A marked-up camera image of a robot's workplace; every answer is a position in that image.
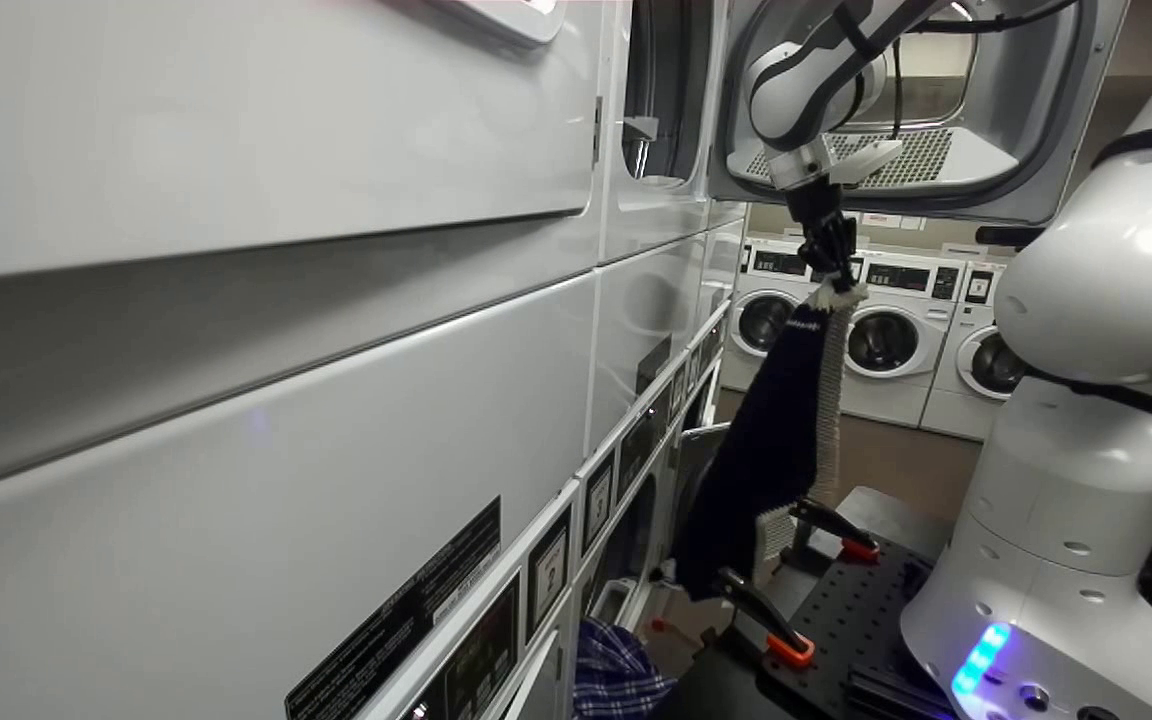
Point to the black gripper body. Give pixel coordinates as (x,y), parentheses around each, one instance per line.
(824,225)

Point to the white stacked dryer closed doors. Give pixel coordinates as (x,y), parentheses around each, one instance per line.
(269,401)

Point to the white stacked dryer open doors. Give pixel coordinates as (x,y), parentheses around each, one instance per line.
(659,242)

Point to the large open dryer door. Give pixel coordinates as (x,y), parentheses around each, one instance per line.
(1002,120)

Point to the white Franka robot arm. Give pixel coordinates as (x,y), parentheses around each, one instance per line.
(1081,401)

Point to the small open dryer door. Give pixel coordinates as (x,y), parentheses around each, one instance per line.
(699,463)

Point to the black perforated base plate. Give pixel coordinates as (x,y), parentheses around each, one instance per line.
(859,627)

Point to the dark navy cloth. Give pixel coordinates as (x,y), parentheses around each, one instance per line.
(768,442)

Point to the white front load washer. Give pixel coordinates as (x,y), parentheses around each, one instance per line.
(889,341)
(971,375)
(759,323)

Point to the blue plaid cloth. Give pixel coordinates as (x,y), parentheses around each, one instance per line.
(615,675)

